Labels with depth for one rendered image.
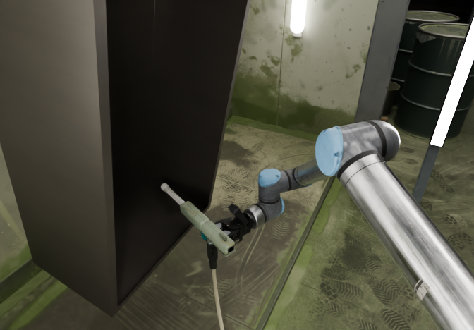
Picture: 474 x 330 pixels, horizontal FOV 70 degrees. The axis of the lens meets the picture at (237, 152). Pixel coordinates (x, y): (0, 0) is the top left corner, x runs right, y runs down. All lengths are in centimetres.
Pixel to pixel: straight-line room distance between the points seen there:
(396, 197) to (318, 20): 207
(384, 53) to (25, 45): 230
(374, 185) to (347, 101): 205
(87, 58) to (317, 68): 230
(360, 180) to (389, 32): 192
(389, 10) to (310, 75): 71
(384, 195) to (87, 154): 63
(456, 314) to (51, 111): 85
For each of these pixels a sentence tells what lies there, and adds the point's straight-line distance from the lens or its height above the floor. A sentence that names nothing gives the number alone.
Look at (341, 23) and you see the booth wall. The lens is 268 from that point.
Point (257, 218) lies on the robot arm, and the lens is 138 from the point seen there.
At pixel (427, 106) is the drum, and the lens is 328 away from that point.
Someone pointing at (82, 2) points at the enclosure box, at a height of 138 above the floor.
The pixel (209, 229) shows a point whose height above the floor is 58.
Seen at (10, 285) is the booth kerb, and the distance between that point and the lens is 199.
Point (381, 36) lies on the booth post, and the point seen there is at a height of 93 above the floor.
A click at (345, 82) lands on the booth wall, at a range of 277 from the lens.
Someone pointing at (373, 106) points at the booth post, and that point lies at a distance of 279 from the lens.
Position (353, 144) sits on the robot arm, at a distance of 84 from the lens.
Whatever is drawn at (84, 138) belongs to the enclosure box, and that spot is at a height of 113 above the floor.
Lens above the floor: 146
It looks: 31 degrees down
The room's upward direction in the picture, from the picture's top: straight up
